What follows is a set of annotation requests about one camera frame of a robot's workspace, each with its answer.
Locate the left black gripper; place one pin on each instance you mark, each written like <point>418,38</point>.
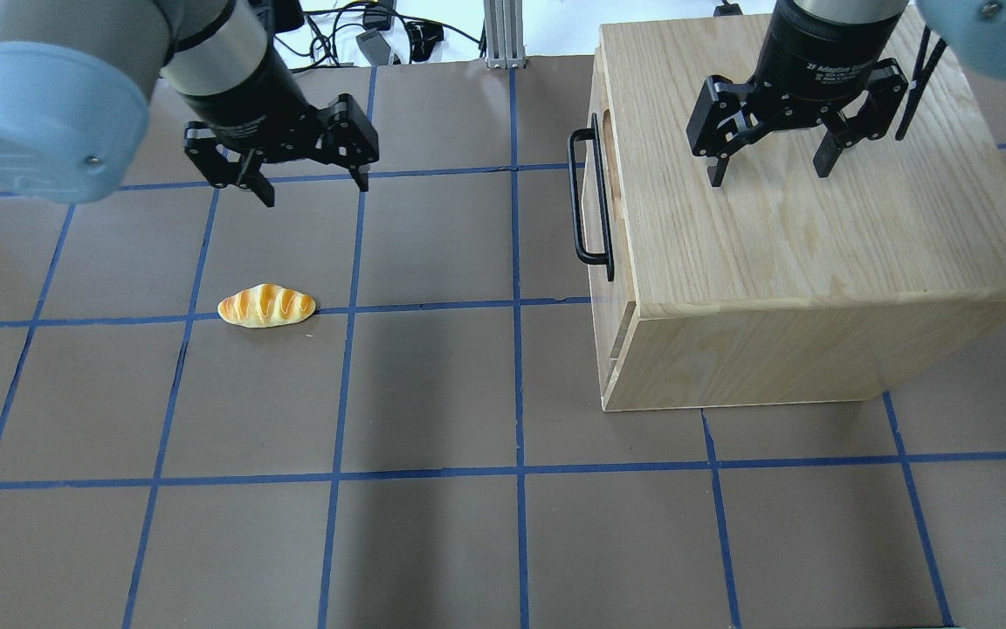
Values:
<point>245,100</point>

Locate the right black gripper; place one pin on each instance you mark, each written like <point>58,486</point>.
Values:
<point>817,54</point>

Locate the black drawer handle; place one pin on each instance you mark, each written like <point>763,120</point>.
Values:
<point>588,196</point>

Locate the wooden drawer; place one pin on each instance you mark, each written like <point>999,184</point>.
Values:
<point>613,304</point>

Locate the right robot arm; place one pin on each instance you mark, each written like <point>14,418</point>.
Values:
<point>976,30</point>

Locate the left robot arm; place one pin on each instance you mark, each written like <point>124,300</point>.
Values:
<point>77,77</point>

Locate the wooden drawer cabinet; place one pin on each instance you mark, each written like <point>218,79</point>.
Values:
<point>780,286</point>

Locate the black power adapter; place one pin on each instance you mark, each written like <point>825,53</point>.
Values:
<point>375,48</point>

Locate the toy bread loaf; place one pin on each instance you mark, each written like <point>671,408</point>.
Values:
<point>266,306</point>

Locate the aluminium frame post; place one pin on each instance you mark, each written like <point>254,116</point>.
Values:
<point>504,45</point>

